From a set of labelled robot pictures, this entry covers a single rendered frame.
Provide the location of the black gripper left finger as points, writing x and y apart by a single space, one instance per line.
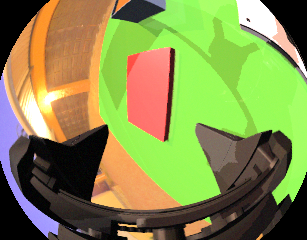
77 160

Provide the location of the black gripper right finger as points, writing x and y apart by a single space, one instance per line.
228 155

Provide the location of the red rectangular lid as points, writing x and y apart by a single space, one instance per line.
150 90

